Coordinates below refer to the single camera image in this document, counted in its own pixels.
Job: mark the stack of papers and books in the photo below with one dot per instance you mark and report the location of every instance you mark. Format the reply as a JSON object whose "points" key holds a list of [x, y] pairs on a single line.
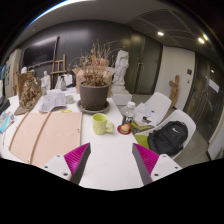
{"points": [[143, 115]]}

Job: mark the flat wooden frame panel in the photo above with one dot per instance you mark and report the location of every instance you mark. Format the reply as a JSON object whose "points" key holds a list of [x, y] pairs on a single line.
{"points": [[50, 136]]}

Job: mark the clear drink bottle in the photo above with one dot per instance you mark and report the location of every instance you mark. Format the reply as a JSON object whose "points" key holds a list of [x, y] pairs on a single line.
{"points": [[127, 120]]}

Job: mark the brown carved wooden sculpture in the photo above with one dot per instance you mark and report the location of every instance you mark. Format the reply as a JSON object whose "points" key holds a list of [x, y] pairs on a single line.
{"points": [[30, 93]]}

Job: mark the green seat cushion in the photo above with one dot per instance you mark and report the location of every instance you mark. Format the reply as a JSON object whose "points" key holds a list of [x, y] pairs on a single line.
{"points": [[141, 141]]}

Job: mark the flat round red coaster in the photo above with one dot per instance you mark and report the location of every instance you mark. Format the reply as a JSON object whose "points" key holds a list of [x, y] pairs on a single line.
{"points": [[119, 130]]}

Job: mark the open cardboard box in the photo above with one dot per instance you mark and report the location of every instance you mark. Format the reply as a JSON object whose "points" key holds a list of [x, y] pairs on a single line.
{"points": [[80, 78]]}

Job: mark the white shell chair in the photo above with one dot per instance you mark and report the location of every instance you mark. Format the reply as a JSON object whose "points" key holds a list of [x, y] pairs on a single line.
{"points": [[160, 101], [186, 120]]}

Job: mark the clear plastic packet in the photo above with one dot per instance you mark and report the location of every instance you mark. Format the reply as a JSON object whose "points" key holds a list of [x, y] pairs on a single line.
{"points": [[6, 120]]}

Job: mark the white headless statue on pedestal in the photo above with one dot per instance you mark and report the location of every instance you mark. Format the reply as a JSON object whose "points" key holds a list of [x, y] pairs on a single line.
{"points": [[120, 70]]}

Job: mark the round ceiling spotlight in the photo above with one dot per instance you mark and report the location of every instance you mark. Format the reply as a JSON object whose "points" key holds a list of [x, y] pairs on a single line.
{"points": [[201, 40], [160, 33]]}

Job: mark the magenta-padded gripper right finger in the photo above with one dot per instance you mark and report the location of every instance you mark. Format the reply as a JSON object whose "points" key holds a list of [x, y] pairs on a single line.
{"points": [[147, 160]]}

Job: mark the wooden easel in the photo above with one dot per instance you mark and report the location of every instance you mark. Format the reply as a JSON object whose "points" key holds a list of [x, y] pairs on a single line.
{"points": [[58, 71]]}

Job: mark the light green mug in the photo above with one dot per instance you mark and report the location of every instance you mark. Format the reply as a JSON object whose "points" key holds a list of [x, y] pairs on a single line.
{"points": [[99, 124]]}

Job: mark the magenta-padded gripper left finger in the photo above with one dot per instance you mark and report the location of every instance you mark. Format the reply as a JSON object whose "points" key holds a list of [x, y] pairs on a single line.
{"points": [[76, 160]]}

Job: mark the small grey bottle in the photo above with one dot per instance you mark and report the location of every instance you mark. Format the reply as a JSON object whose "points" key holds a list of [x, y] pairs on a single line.
{"points": [[63, 85]]}

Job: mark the tall wooden figure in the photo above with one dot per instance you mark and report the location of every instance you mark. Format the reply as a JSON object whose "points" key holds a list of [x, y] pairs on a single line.
{"points": [[174, 90]]}

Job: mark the dark double door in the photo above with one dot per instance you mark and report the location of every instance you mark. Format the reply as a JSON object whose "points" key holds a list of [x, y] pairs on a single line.
{"points": [[143, 66]]}

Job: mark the small white figurine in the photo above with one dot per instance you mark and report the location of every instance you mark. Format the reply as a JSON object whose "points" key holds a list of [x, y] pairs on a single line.
{"points": [[46, 81], [24, 70]]}

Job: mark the dark wall screen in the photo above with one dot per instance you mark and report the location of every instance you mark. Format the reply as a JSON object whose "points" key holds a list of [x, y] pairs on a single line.
{"points": [[40, 51]]}

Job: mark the black backpack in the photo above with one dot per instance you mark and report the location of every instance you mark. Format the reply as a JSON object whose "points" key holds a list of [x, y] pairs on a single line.
{"points": [[168, 138]]}

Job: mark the crumpled printed papers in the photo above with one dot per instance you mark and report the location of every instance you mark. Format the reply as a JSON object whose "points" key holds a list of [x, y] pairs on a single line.
{"points": [[53, 101]]}

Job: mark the dried plant in brown pot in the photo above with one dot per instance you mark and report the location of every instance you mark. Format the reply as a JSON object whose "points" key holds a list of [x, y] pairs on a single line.
{"points": [[94, 95]]}

